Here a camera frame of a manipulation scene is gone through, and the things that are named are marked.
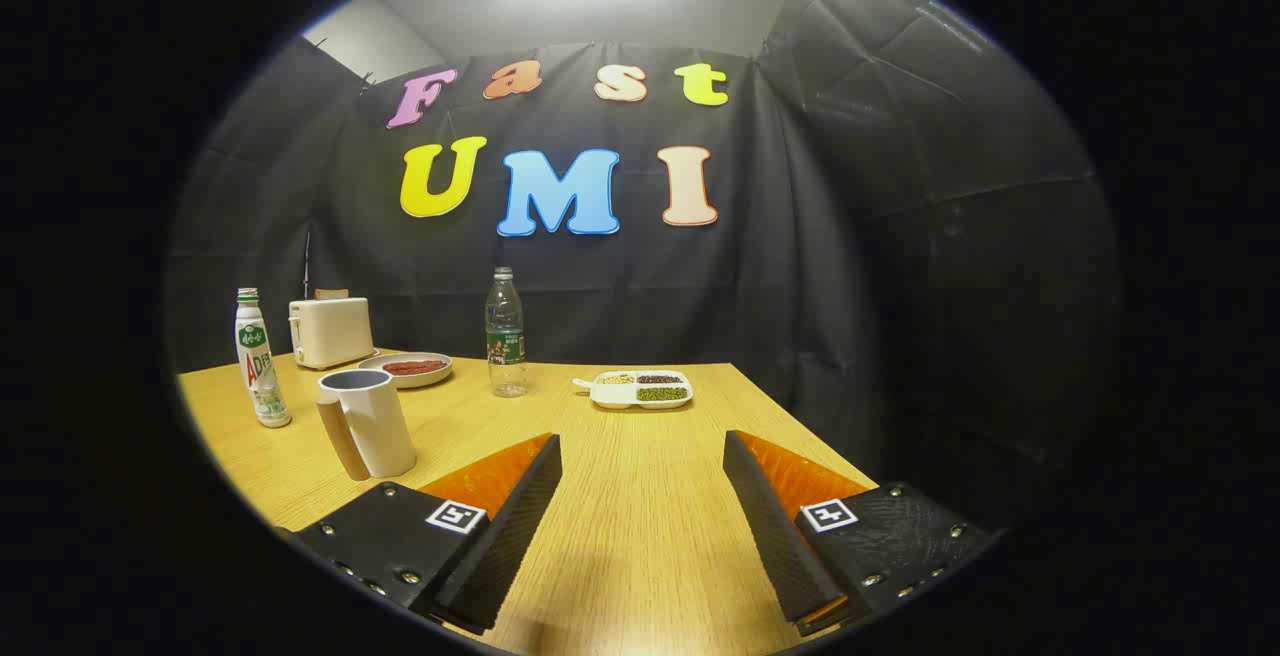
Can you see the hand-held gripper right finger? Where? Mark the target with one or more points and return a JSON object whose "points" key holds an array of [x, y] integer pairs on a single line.
{"points": [[775, 536]]}

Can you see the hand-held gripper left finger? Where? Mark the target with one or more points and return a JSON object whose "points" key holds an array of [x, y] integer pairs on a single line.
{"points": [[510, 536]]}

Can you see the white juice bottle green collar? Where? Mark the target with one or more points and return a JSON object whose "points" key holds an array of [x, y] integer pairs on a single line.
{"points": [[260, 366]]}

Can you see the clear plastic water bottle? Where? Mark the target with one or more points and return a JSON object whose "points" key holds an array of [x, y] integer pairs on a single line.
{"points": [[506, 346]]}

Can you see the wooden table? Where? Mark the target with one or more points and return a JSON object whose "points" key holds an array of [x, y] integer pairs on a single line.
{"points": [[640, 496]]}

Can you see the white divided dish with beans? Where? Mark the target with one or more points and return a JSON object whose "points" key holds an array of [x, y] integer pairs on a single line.
{"points": [[605, 396]]}

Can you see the red meat slices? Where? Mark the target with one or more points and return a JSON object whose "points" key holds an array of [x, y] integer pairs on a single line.
{"points": [[412, 368]]}

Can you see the round grey plate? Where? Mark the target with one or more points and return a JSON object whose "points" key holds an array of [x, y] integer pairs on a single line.
{"points": [[372, 368]]}

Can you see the black backdrop cloth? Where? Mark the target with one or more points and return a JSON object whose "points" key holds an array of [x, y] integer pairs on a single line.
{"points": [[800, 286]]}

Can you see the cream toaster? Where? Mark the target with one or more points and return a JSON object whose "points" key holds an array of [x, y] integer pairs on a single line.
{"points": [[330, 333]]}

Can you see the toast slice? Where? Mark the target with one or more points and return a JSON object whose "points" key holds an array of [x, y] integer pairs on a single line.
{"points": [[332, 293]]}

